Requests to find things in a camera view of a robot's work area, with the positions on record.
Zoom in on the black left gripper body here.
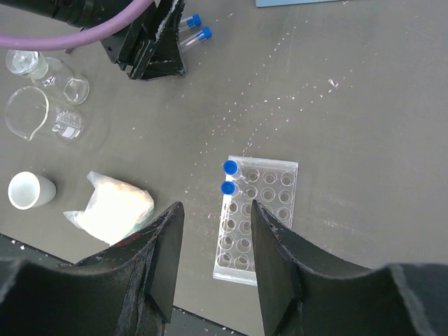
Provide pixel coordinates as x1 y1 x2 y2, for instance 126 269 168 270
101 1 165 76

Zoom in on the clear bag of cotton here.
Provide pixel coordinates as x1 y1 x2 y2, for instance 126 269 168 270
64 171 155 246

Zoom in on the clear glass flask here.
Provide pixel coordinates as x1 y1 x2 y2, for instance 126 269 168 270
6 50 90 106

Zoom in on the small white plastic cup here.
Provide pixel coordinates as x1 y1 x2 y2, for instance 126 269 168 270
8 171 57 210

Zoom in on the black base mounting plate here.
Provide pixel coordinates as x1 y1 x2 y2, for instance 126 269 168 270
0 234 72 267

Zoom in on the blue compartment organizer box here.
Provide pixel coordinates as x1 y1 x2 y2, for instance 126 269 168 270
255 0 340 8

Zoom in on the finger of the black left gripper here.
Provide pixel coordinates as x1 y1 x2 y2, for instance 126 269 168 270
129 6 186 81

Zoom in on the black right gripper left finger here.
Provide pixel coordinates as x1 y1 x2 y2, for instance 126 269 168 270
1 202 185 335

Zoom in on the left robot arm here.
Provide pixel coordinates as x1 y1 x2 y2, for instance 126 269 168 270
1 1 186 81

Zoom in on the clear acrylic test tube rack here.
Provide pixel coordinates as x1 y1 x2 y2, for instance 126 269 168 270
213 155 299 286

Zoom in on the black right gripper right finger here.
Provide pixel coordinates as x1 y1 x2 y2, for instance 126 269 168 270
255 208 447 335

